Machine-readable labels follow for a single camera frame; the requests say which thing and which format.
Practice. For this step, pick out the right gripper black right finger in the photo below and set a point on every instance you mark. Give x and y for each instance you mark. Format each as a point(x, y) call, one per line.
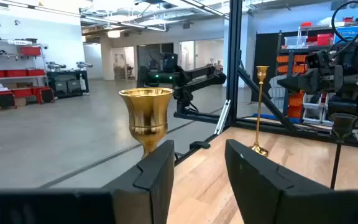
point(259, 186)

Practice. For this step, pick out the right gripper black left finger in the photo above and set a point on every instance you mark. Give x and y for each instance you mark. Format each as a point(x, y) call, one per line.
point(148, 186)

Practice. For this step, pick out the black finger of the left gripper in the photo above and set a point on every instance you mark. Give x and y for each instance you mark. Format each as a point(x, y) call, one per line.
point(303, 82)

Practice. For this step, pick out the black candlestick holder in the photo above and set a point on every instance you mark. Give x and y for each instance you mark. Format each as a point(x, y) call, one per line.
point(342, 124)

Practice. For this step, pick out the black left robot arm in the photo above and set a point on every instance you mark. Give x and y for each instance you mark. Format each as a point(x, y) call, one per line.
point(353, 74)

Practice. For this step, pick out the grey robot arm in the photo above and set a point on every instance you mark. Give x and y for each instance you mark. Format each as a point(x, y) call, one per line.
point(54, 65)
point(84, 65)

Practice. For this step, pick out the shelf with orange bins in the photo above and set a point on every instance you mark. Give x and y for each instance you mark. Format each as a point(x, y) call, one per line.
point(297, 99)

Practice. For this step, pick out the clear plastic box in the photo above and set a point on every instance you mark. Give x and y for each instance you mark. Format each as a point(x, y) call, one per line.
point(295, 42)

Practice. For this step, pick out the black partition panel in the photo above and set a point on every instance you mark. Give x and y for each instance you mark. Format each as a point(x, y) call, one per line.
point(264, 62)

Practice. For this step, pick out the blue sign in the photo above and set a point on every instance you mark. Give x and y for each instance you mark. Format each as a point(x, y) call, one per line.
point(346, 32)

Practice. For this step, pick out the black table clamp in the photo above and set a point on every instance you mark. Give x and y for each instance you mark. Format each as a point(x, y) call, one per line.
point(199, 145)

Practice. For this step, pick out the black equipment cart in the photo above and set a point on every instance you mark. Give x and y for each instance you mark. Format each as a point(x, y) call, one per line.
point(67, 84)

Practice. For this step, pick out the red bin black front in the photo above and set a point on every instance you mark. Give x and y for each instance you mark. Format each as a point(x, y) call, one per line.
point(43, 95)
point(5, 100)

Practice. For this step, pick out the ceiling lamp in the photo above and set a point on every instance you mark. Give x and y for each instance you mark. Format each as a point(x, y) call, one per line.
point(113, 34)

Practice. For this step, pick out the white shelving unit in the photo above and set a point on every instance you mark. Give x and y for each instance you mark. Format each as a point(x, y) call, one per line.
point(11, 62)

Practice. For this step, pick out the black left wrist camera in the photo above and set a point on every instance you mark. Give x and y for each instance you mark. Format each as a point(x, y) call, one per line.
point(317, 59)

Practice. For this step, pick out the black diagonal frame brace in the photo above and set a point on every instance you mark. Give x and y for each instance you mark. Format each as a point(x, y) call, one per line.
point(266, 99)

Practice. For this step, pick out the black frame base rail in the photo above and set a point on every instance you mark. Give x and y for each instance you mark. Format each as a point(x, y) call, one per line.
point(306, 132)

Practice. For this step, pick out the black frame post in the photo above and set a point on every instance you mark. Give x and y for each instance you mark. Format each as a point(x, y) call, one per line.
point(234, 62)

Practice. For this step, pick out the silver metal bracket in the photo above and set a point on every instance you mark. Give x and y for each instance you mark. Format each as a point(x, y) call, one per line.
point(222, 116)

